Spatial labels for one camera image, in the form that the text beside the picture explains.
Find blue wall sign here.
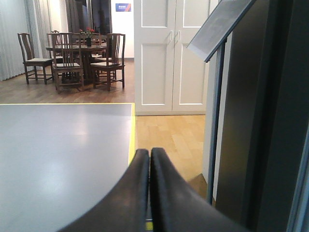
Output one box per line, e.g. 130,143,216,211
115,3,131,12

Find grey sign board stand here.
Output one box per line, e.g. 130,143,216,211
187,0,255,204

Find wooden dining chair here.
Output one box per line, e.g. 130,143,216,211
17,33,54,85
90,33,126,91
51,32,84,93

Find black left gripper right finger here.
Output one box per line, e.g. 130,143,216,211
150,148,246,232

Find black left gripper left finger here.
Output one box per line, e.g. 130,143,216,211
60,149,149,232

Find grey pleated curtain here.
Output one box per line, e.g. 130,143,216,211
0,0,51,81

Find wooden dining chair front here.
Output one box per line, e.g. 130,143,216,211
51,32,84,93

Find wooden dining chair left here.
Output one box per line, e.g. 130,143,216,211
17,33,54,85

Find round dark wooden dining table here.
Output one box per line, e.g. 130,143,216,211
46,33,107,88

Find white double door wardrobe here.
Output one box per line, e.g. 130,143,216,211
134,0,218,116

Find wooden dining chair right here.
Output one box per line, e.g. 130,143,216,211
90,33,126,91

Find red flowers in vase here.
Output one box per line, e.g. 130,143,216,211
79,27,95,46

